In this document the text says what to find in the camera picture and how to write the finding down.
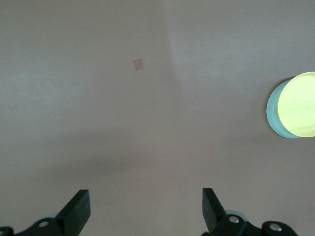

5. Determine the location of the yellow round plate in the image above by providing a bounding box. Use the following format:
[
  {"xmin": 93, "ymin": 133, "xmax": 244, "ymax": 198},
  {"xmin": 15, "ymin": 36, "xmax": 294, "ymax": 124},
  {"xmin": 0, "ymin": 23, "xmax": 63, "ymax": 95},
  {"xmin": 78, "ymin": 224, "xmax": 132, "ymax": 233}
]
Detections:
[{"xmin": 278, "ymin": 71, "xmax": 315, "ymax": 138}]

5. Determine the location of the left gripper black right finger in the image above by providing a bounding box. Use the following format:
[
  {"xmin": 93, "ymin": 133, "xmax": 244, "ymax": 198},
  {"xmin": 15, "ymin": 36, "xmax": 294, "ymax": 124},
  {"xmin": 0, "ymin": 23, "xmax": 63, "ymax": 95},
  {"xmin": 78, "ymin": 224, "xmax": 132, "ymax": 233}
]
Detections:
[{"xmin": 201, "ymin": 188, "xmax": 299, "ymax": 236}]

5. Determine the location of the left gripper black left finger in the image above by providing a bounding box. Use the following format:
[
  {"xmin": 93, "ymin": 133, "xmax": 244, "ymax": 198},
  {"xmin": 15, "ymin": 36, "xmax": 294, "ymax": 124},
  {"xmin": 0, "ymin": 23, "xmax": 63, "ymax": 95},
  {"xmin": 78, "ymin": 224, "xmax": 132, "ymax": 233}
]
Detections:
[{"xmin": 0, "ymin": 189, "xmax": 91, "ymax": 236}]

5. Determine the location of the pale green round plate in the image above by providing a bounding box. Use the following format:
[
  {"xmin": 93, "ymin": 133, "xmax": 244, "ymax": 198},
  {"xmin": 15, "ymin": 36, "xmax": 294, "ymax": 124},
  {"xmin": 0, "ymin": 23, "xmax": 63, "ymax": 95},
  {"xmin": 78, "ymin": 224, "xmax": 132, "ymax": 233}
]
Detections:
[{"xmin": 266, "ymin": 78, "xmax": 304, "ymax": 139}]

